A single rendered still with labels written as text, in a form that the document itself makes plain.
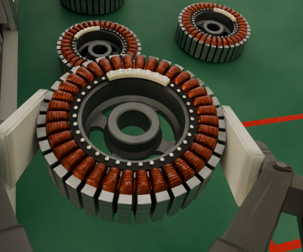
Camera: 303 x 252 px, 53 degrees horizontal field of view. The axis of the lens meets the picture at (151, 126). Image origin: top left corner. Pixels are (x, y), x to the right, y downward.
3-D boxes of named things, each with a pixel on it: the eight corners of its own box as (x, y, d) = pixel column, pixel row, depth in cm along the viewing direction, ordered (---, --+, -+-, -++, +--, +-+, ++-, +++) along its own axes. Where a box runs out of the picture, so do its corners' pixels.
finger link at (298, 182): (275, 190, 13) (345, 196, 13) (242, 138, 17) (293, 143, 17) (266, 219, 13) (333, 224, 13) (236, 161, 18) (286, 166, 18)
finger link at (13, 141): (11, 191, 14) (-5, 190, 14) (51, 131, 21) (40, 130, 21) (6, 134, 13) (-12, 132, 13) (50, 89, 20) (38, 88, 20)
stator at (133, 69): (220, 234, 18) (241, 209, 15) (24, 218, 17) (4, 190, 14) (207, 93, 24) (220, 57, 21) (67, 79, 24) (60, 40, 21)
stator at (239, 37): (221, 75, 45) (229, 56, 42) (161, 40, 48) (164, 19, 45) (254, 41, 50) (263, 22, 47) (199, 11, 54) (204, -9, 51)
